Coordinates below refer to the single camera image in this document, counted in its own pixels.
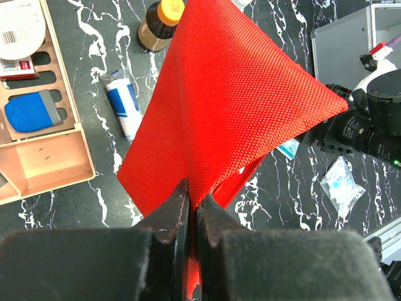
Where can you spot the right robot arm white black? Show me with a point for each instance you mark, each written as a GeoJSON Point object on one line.
{"type": "Point", "coordinates": [386, 86]}

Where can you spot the clear bag white blue items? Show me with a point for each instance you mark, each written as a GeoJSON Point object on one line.
{"type": "Point", "coordinates": [340, 187]}

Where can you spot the white teal sachet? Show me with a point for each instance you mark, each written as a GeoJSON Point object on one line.
{"type": "Point", "coordinates": [289, 148]}

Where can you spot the orange plastic file organizer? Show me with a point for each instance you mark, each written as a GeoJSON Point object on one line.
{"type": "Point", "coordinates": [43, 144]}

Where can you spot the brown bottle orange cap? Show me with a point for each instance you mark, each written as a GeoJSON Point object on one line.
{"type": "Point", "coordinates": [157, 29]}

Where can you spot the aluminium frame rail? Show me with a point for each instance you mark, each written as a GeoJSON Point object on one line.
{"type": "Point", "coordinates": [385, 241]}

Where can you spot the white blue bandage roll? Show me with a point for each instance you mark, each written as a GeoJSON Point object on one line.
{"type": "Point", "coordinates": [122, 98]}

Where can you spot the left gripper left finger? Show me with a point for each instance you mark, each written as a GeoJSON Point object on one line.
{"type": "Point", "coordinates": [148, 261]}

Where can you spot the white bottle white cap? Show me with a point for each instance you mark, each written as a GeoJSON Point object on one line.
{"type": "Point", "coordinates": [241, 4]}

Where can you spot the red first aid kit pouch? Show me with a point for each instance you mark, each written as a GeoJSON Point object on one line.
{"type": "Point", "coordinates": [226, 96]}

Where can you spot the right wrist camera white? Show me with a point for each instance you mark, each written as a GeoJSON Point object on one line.
{"type": "Point", "coordinates": [377, 64]}

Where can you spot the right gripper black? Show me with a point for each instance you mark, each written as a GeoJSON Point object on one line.
{"type": "Point", "coordinates": [375, 133]}

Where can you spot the blue grey plastic device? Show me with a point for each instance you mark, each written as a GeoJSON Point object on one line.
{"type": "Point", "coordinates": [32, 112]}

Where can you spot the white oval barcode package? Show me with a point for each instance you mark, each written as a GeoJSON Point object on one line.
{"type": "Point", "coordinates": [23, 28]}

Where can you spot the red white small box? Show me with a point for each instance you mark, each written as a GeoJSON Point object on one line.
{"type": "Point", "coordinates": [21, 69]}

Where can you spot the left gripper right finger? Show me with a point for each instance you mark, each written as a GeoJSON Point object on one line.
{"type": "Point", "coordinates": [282, 263]}

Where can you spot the grey metal case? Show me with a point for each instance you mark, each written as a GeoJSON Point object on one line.
{"type": "Point", "coordinates": [337, 46]}

